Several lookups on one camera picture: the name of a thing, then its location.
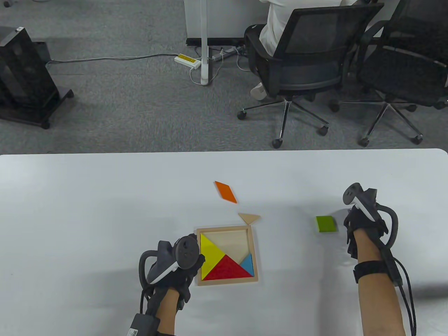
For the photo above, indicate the person's left hand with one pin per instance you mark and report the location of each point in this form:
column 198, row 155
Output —
column 185, row 280

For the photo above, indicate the person's right hand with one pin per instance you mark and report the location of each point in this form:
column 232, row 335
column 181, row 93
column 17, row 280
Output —
column 360, row 224

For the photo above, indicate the green square tangram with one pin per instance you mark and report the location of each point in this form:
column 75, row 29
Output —
column 326, row 224

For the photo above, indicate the yellow triangle tangram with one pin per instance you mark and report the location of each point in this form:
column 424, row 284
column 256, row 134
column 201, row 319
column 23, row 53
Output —
column 210, row 255

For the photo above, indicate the red triangle tangram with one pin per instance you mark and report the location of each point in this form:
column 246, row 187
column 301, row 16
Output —
column 227, row 269

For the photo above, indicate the wooden square tray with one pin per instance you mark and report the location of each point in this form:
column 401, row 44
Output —
column 227, row 241

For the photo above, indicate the blue triangle tangram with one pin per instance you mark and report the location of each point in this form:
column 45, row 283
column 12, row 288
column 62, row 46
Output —
column 247, row 266

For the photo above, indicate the natural wood triangle tangram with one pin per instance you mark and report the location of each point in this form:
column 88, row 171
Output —
column 249, row 218

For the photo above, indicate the orange parallelogram tangram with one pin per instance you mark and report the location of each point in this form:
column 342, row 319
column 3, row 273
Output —
column 225, row 191

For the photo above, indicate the person's right forearm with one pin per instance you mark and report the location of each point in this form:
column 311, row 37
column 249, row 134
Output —
column 378, row 308

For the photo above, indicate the grey left hand controller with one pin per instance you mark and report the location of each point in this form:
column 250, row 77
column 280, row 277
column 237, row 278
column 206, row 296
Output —
column 187, row 252

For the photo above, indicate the grey hand controller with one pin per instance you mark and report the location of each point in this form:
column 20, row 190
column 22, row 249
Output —
column 351, row 194
column 187, row 252

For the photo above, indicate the grey right hand controller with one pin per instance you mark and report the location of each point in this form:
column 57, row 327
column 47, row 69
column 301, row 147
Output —
column 351, row 194

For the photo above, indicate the black right wrist sensor box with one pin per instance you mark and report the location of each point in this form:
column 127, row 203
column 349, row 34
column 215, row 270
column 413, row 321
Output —
column 371, row 271

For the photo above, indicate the black wrist sensor box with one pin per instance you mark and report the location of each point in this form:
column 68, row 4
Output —
column 371, row 271
column 143, row 325

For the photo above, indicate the black left wrist sensor box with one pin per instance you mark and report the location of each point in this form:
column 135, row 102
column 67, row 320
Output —
column 143, row 325

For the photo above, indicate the black mesh office chair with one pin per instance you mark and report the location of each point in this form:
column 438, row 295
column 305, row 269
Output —
column 402, row 77
column 315, row 73

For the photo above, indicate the grey power strip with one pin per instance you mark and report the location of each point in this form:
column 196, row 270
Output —
column 225, row 53

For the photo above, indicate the white and yellow power strip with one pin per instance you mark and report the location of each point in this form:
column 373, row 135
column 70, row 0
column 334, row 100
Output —
column 187, row 60

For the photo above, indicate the black wheeled cart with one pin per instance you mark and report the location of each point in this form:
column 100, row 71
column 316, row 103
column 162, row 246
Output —
column 35, row 117

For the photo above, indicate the black desk crossbar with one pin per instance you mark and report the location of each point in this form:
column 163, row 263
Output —
column 224, row 41

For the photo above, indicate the white desk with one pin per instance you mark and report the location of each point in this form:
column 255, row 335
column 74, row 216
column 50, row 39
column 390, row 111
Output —
column 227, row 17

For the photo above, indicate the black computer tower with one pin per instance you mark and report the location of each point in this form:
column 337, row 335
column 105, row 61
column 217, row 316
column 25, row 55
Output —
column 21, row 70

